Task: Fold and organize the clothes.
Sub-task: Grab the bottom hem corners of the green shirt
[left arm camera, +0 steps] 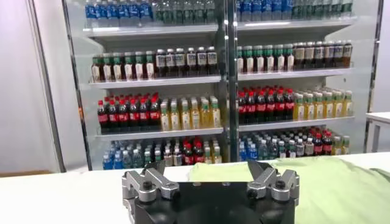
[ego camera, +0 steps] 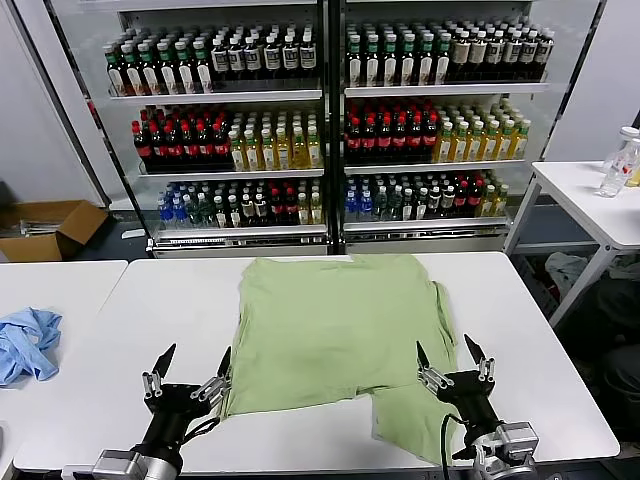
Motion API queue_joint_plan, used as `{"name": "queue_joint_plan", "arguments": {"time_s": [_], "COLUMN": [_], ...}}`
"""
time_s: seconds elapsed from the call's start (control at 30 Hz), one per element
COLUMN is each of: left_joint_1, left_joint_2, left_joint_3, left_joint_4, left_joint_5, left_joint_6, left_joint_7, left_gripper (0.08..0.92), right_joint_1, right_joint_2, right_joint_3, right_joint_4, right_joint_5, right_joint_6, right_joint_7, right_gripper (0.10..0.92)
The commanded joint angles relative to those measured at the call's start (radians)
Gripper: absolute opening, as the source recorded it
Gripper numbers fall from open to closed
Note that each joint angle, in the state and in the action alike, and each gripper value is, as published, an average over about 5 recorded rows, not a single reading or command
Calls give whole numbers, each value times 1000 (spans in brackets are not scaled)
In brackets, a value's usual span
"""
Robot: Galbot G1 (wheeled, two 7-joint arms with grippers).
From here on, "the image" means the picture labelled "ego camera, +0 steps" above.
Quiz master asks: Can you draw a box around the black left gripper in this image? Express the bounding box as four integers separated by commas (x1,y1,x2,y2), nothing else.
141,342,234,454

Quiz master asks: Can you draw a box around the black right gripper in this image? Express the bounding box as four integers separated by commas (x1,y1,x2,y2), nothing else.
415,333,501,436

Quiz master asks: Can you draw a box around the light green T-shirt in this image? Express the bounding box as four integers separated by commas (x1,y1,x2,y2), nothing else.
219,253,469,464

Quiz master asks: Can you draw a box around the crumpled grey cloth heap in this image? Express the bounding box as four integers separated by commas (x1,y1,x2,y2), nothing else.
543,251,594,291

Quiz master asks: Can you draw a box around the crumpled light blue shirt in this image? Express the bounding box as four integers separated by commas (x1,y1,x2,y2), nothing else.
0,306,64,389

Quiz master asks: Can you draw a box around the open cardboard box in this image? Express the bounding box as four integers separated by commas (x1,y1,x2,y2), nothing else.
0,199,110,263

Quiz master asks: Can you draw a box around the white side table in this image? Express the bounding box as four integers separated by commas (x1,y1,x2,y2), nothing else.
502,159,640,329

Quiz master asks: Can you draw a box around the bundle of metal rods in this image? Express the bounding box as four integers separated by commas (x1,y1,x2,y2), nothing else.
17,218,60,235

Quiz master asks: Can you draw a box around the clear bottle red label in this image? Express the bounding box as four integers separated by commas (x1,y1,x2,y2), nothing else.
598,149,632,197

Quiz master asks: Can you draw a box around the glass door drinks cooler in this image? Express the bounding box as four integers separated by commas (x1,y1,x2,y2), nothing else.
329,0,609,256
42,0,334,259

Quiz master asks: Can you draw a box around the tall clear bottle white cap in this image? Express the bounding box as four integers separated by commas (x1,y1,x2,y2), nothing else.
603,125,640,174

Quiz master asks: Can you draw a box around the green cap tea bottle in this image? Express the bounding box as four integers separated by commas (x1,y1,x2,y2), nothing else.
345,33,365,87
103,43,126,96
193,39,214,94
175,40,196,95
399,32,418,86
122,43,144,96
139,42,161,96
416,32,435,86
157,41,179,95
363,33,382,87
434,32,452,85
381,33,400,87

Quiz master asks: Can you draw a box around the dark bottle beige label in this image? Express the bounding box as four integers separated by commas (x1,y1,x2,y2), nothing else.
451,30,471,82
469,30,488,82

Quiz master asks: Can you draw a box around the dark bottle white label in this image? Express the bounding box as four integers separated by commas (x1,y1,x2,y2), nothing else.
300,33,319,79
211,37,230,81
263,34,282,80
228,36,247,80
282,33,301,79
486,29,505,81
502,29,522,81
245,35,264,80
520,29,539,80
537,28,556,80

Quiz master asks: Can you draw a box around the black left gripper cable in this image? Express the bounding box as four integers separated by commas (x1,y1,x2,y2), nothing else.
180,415,222,445

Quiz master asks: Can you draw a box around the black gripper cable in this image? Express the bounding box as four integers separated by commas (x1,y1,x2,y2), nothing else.
180,415,222,445
438,412,475,480

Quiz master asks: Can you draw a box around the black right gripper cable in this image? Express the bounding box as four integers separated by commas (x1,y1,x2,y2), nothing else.
438,412,475,480

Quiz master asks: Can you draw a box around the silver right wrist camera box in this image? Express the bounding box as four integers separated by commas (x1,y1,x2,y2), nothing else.
499,422,540,455

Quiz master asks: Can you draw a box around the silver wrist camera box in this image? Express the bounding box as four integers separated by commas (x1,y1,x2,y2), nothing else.
92,449,145,479
499,422,540,455

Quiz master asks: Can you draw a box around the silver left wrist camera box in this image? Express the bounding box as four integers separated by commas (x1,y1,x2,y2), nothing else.
92,449,145,479

